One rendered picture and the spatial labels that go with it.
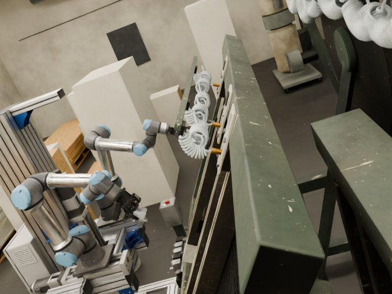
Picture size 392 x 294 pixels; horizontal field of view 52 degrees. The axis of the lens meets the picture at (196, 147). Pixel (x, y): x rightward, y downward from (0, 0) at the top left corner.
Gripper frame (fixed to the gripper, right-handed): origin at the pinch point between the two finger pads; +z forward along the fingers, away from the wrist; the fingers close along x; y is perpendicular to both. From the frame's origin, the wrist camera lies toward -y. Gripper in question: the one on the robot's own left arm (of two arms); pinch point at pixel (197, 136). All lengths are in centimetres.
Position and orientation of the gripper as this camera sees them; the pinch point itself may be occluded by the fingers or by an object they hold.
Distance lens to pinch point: 258.9
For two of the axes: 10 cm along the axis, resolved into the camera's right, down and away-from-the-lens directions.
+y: -0.3, -0.6, 10.0
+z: 9.8, 2.2, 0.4
